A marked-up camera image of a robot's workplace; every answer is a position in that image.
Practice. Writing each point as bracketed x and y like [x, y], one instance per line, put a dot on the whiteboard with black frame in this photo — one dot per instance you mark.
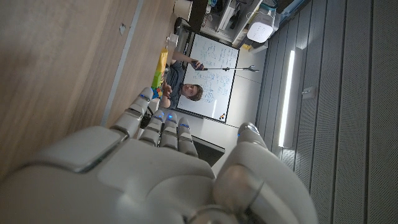
[217, 93]

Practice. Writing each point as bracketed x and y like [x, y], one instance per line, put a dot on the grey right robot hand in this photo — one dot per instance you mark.
[149, 183]

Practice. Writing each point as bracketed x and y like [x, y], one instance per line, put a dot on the long grabber tool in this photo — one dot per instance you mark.
[230, 69]

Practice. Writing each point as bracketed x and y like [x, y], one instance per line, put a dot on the white shelf cabinet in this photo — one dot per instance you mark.
[227, 15]

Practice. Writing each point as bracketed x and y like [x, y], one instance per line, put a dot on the white perforated device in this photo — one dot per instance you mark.
[260, 28]

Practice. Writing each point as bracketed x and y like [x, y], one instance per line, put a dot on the seated person in dark shirt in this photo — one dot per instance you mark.
[175, 77]

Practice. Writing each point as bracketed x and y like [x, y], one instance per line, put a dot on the small white ceiling sensor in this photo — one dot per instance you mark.
[309, 93]

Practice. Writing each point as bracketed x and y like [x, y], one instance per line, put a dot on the multicolour puzzle cube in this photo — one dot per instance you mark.
[156, 93]

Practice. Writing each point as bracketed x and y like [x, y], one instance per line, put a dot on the ceiling light strip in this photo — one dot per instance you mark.
[286, 99]

